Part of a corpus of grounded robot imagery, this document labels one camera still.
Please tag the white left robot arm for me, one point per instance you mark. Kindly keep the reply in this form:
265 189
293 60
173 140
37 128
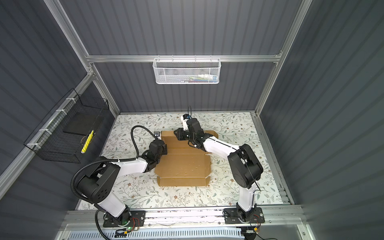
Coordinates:
94 182

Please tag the aluminium frame corner post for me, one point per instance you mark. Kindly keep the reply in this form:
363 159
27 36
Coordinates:
65 24

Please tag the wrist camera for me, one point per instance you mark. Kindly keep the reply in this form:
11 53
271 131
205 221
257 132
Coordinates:
186 121
157 134

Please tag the white vented cable duct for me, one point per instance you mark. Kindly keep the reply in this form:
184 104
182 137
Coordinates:
222 233

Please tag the black wire mesh basket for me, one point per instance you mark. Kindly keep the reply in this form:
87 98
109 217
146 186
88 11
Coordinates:
62 136

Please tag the white wire mesh basket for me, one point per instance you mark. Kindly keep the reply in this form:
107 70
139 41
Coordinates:
169 73

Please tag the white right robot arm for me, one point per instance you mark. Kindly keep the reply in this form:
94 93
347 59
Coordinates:
244 164

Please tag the yellow marker pen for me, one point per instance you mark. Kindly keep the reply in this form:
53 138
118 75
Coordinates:
88 141

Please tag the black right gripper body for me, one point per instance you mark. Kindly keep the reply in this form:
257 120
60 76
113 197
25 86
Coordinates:
192 138

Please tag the brown cardboard box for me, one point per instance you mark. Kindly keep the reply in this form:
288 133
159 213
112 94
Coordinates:
182 166

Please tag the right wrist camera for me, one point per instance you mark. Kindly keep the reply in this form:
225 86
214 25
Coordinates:
186 121

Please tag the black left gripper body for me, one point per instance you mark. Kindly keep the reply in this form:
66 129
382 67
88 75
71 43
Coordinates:
164 151

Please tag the aluminium horizontal frame bar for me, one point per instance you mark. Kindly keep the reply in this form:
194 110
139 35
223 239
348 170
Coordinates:
183 58

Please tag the aluminium right corner post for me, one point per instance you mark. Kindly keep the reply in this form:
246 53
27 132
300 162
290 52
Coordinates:
282 56

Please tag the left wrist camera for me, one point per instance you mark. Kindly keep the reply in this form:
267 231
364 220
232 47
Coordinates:
157 134

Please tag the items in white basket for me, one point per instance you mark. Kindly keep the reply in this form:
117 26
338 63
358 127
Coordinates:
206 78

